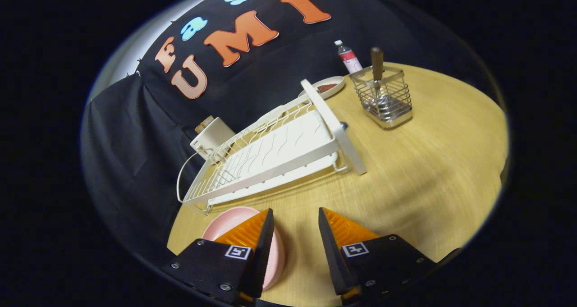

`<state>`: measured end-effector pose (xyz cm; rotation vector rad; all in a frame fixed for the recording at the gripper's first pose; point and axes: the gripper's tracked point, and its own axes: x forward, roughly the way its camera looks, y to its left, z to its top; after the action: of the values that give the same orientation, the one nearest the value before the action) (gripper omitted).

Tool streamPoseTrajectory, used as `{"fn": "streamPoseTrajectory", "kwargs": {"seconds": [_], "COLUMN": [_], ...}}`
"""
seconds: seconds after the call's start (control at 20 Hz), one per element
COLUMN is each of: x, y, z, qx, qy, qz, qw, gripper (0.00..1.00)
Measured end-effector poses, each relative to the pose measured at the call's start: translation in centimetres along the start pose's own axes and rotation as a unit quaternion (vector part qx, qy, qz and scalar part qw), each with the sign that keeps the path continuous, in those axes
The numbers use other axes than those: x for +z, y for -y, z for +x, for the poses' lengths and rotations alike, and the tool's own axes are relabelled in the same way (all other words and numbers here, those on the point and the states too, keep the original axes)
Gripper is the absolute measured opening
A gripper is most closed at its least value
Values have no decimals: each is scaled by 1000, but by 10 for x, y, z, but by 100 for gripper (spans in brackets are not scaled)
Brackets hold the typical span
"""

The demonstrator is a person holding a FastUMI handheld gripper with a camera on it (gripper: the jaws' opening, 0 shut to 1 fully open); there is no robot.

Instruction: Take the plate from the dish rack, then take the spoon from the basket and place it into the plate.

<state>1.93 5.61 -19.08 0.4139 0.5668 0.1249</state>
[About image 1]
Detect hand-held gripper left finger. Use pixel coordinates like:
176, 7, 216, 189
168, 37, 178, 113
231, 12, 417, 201
161, 208, 275, 305

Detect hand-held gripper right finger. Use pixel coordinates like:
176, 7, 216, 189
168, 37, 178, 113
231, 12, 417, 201
318, 207, 438, 305

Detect pink plate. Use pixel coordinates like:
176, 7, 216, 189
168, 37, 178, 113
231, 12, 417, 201
202, 206, 286, 291

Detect white wire dish rack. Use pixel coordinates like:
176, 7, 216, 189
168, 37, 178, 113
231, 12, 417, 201
177, 79, 367, 215

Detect metal wire basket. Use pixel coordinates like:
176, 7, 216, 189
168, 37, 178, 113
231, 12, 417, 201
349, 65, 413, 129

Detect wooden handled spoon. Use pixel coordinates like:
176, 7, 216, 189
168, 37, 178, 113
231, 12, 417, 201
370, 47, 385, 100

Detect white toaster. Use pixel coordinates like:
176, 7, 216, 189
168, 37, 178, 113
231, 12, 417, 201
190, 116, 236, 160

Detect toast slices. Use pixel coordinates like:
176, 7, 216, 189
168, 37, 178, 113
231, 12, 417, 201
195, 115, 215, 134

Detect black backdrop cloth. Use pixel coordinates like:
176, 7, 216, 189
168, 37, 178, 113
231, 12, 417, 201
81, 0, 496, 271

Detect white bowl with red food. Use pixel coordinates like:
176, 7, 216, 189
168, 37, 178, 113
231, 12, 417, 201
298, 76, 346, 100

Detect clear plastic bottle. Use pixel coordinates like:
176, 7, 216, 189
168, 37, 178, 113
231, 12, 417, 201
334, 40, 363, 74

